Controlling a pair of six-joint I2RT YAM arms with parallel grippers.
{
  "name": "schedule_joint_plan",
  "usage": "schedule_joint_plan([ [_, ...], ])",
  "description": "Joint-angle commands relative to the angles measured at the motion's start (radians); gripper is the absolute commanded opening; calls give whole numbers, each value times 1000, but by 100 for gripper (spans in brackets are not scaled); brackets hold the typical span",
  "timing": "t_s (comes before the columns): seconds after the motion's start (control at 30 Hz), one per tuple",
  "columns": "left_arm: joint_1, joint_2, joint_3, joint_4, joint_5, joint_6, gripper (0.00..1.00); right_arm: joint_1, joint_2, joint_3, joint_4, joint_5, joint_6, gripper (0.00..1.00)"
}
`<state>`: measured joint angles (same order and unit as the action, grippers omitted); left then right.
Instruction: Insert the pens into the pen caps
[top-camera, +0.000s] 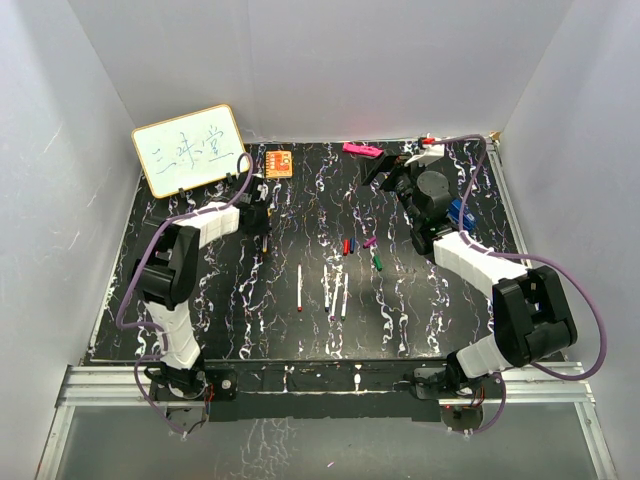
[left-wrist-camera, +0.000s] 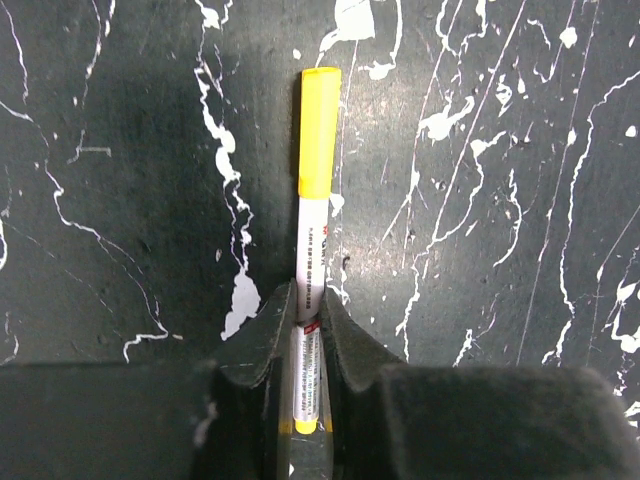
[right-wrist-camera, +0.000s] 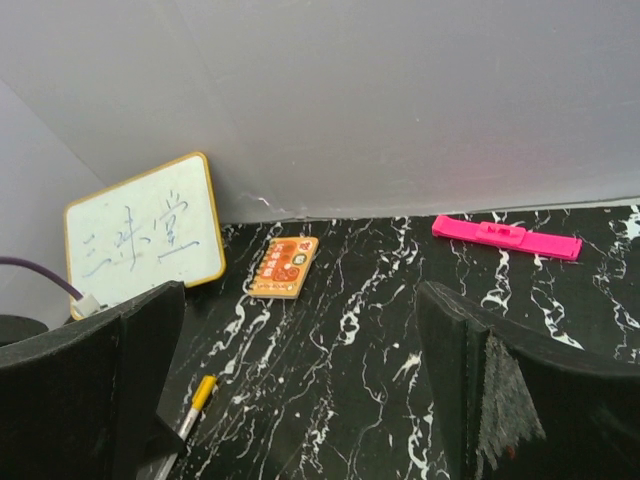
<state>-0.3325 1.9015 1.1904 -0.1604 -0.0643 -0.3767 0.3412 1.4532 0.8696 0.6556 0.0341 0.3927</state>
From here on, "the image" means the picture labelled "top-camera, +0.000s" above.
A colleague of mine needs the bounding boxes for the green pen cap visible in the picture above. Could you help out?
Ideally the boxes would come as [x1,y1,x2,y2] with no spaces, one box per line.
[373,255,383,271]

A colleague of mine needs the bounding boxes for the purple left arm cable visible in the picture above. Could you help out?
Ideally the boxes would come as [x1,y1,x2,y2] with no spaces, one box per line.
[115,151,254,438]

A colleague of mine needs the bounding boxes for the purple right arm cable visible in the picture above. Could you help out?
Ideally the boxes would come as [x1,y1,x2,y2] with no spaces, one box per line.
[424,132,610,434]

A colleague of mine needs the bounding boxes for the blue white pen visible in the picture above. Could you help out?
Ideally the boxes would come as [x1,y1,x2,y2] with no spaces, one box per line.
[322,264,330,313]

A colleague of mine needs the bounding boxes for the orange card pack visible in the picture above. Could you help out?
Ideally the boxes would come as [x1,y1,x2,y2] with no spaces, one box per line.
[265,150,293,179]

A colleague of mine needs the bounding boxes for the small whiteboard with writing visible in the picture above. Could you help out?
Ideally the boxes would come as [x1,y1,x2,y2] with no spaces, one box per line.
[131,104,249,199]

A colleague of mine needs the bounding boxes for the purple tipped white pen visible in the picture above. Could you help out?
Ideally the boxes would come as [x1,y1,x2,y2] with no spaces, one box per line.
[330,272,342,321]

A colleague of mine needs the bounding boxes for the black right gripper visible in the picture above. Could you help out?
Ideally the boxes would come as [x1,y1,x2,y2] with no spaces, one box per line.
[358,151,432,227]

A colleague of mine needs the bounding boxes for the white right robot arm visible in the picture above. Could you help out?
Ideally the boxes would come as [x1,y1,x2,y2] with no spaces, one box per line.
[359,153,578,397]

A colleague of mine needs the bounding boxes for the red white pen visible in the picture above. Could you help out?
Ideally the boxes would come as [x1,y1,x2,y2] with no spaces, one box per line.
[296,264,303,312]

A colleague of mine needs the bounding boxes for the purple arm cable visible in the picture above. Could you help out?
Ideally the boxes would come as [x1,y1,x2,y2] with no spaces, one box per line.
[115,151,254,438]
[424,132,610,434]

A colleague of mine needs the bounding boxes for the blue plastic clip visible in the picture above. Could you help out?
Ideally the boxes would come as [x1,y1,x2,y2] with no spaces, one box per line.
[447,198,478,235]

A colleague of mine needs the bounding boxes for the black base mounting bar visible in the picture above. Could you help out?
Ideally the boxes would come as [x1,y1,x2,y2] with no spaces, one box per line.
[149,357,486,424]

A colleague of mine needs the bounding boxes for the green tipped white pen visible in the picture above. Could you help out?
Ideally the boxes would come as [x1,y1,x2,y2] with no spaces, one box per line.
[340,273,349,321]

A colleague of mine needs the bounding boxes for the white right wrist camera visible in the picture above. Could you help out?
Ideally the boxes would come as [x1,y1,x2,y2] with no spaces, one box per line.
[404,137,445,167]

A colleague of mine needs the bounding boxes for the pink plastic clip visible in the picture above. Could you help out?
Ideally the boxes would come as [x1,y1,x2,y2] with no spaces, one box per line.
[342,142,384,158]

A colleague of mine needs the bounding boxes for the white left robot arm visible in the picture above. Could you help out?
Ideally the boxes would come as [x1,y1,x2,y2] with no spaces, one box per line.
[134,174,271,399]

